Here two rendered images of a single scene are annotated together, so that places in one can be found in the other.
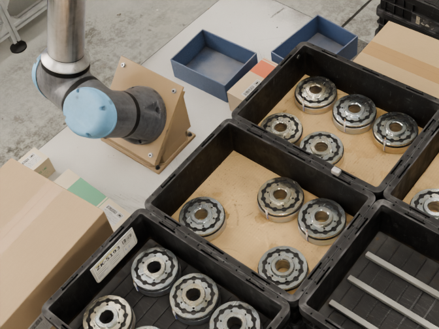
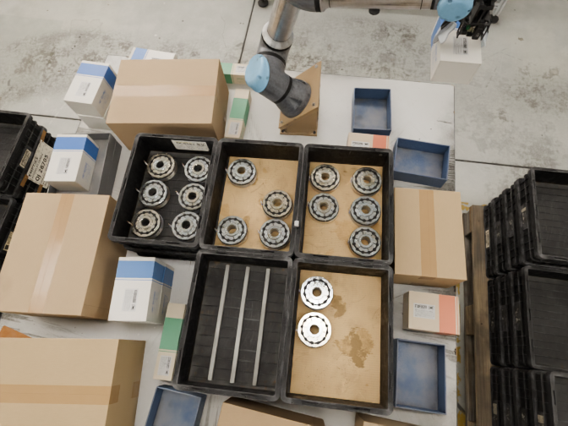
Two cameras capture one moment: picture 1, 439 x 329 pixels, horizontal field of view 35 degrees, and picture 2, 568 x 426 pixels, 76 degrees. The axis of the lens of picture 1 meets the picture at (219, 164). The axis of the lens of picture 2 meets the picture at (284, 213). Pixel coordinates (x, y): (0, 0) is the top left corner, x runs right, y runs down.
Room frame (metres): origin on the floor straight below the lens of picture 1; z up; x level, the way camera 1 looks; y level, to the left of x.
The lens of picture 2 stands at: (0.61, -0.52, 2.02)
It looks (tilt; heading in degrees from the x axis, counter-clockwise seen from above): 69 degrees down; 55
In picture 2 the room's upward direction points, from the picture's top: 8 degrees counter-clockwise
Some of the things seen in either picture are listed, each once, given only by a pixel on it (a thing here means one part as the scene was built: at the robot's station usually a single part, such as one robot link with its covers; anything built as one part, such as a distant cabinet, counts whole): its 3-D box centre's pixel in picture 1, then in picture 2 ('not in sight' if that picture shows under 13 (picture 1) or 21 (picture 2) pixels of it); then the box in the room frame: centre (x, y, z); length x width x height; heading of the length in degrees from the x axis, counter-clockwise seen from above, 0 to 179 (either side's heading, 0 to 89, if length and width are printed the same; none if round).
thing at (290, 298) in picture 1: (257, 203); (253, 194); (0.82, -0.06, 0.92); 0.40 x 0.30 x 0.02; 42
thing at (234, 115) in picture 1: (337, 113); (345, 201); (1.02, -0.29, 0.92); 0.40 x 0.30 x 0.02; 42
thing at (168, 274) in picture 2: not in sight; (149, 293); (0.33, -0.02, 0.74); 0.20 x 0.12 x 0.09; 45
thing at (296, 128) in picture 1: (281, 128); (324, 177); (1.05, -0.16, 0.86); 0.10 x 0.10 x 0.01
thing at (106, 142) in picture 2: not in sight; (82, 166); (0.43, 0.56, 0.78); 0.27 x 0.20 x 0.05; 47
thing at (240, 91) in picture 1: (263, 92); (366, 152); (1.29, -0.16, 0.74); 0.16 x 0.12 x 0.07; 129
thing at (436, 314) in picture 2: not in sight; (430, 313); (1.00, -0.72, 0.74); 0.16 x 0.12 x 0.07; 130
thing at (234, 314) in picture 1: (234, 324); (186, 225); (0.58, 0.03, 0.86); 0.05 x 0.05 x 0.01
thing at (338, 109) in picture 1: (354, 109); (365, 210); (1.06, -0.34, 0.86); 0.10 x 0.10 x 0.01
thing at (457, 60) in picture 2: not in sight; (454, 47); (1.58, -0.19, 1.09); 0.20 x 0.12 x 0.09; 39
